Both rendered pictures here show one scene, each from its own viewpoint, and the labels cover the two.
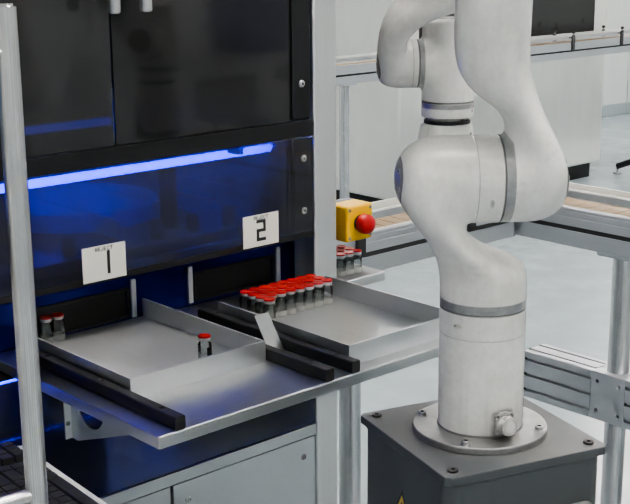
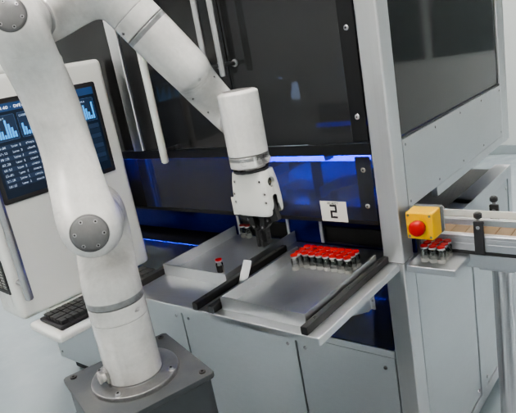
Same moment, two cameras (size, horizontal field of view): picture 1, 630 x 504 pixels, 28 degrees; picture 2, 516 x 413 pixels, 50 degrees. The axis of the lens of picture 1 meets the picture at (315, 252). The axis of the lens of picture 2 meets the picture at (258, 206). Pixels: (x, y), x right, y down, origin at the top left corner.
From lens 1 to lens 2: 231 cm
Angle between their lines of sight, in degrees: 80
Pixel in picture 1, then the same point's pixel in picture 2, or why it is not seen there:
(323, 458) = (403, 378)
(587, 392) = not seen: outside the picture
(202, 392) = (177, 284)
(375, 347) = (237, 306)
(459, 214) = not seen: hidden behind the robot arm
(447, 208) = not seen: hidden behind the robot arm
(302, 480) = (386, 382)
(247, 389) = (182, 293)
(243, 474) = (339, 353)
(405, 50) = (212, 114)
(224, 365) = (205, 278)
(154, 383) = (173, 270)
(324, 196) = (385, 200)
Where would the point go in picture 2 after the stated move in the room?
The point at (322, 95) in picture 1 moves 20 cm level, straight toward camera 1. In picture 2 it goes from (375, 126) to (298, 142)
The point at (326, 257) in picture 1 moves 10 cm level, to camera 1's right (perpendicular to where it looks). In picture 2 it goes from (391, 243) to (407, 256)
